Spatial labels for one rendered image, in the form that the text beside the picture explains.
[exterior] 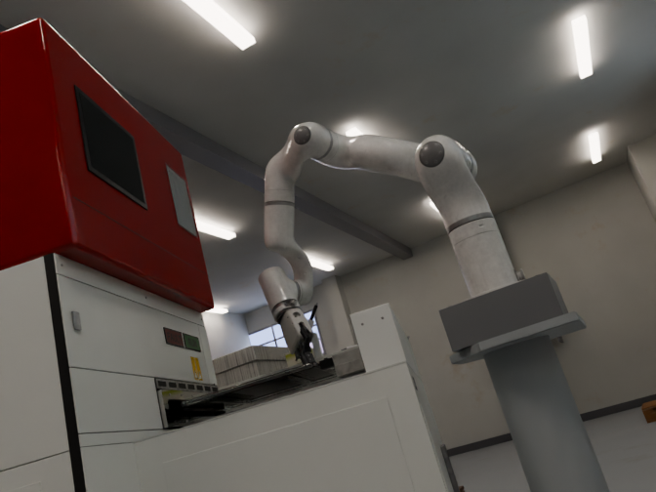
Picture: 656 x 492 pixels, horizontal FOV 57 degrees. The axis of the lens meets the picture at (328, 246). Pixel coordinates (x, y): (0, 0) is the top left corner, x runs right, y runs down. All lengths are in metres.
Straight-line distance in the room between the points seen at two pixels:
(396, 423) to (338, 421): 0.12
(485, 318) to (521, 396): 0.19
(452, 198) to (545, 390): 0.49
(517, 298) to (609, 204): 9.99
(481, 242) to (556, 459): 0.51
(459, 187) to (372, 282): 10.46
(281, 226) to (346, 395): 0.65
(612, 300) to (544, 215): 1.82
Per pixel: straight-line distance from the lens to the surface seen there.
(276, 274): 1.81
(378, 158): 1.66
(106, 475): 1.36
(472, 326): 1.42
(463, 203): 1.54
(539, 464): 1.47
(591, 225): 11.30
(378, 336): 1.38
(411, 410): 1.31
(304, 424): 1.34
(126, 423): 1.46
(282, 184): 1.82
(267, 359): 5.83
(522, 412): 1.46
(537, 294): 1.41
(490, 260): 1.51
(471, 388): 11.33
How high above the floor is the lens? 0.69
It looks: 18 degrees up
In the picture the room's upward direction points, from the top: 16 degrees counter-clockwise
